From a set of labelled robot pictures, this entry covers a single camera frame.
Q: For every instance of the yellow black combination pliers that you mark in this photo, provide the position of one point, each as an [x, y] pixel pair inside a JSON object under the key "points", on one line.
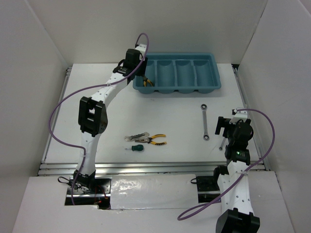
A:
{"points": [[150, 140]]}

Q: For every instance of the yellow black long-nose pliers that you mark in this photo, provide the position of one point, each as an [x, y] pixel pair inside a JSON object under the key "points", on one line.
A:
{"points": [[147, 82]]}

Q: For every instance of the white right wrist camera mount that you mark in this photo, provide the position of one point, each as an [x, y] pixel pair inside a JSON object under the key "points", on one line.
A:
{"points": [[239, 114]]}

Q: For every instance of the green stubby screwdriver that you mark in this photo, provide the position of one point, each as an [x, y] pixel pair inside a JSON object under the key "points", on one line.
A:
{"points": [[138, 147]]}

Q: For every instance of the silver foil cover sheet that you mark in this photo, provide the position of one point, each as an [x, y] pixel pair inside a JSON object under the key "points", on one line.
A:
{"points": [[153, 192]]}

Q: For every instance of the large silver ratchet wrench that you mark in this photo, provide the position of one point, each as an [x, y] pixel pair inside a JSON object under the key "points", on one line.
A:
{"points": [[204, 109]]}

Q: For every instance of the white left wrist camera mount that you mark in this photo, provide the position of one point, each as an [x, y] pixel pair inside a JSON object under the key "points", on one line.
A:
{"points": [[142, 48]]}

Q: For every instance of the aluminium table frame rail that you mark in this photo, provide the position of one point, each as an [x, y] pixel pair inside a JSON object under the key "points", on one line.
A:
{"points": [[178, 116]]}

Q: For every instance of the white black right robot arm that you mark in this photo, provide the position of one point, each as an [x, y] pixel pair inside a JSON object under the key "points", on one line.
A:
{"points": [[237, 212]]}

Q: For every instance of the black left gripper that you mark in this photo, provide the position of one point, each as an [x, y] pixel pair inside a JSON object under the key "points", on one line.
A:
{"points": [[142, 72]]}

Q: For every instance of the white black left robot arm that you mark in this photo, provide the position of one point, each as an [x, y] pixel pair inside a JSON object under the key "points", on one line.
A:
{"points": [[92, 116]]}

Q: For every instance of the small silver wrench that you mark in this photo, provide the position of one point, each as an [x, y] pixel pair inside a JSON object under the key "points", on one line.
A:
{"points": [[222, 144]]}

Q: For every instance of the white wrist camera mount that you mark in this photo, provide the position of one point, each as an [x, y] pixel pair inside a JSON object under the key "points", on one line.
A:
{"points": [[239, 114], [142, 48]]}

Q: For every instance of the teal four-compartment tray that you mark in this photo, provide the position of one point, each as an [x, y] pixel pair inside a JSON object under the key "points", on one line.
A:
{"points": [[182, 72]]}

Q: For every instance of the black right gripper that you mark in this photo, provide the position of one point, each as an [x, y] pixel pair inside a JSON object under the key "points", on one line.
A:
{"points": [[226, 124]]}

